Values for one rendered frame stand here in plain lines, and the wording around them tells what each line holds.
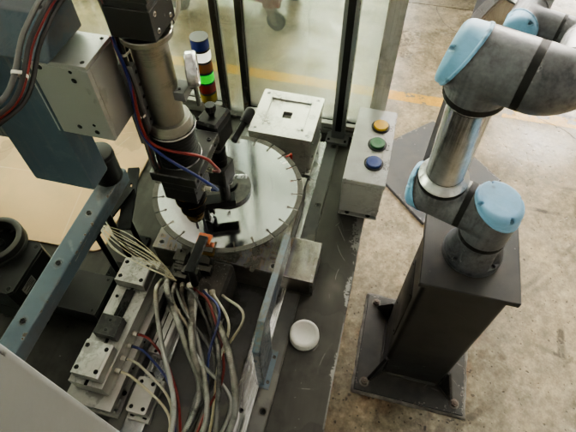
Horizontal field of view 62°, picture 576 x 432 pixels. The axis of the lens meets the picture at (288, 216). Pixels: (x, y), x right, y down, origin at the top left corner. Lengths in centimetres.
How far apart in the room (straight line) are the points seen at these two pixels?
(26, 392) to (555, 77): 79
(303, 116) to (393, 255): 100
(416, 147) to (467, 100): 171
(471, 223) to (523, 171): 153
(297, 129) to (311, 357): 61
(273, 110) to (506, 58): 73
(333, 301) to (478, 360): 98
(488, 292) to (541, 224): 124
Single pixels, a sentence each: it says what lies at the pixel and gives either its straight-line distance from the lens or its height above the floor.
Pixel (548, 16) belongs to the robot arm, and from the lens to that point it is 125.
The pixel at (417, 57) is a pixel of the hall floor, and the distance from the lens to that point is 321.
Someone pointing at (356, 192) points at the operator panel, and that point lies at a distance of 126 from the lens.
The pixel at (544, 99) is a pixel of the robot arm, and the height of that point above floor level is 134.
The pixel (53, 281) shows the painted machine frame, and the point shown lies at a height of 105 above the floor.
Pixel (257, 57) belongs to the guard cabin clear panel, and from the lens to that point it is 145.
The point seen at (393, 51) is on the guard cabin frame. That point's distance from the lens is 132.
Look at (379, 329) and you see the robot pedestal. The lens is 199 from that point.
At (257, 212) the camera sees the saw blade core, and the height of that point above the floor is 95.
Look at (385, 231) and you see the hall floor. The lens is 224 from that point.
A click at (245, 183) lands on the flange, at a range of 113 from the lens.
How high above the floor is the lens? 183
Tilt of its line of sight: 54 degrees down
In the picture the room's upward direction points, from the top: straight up
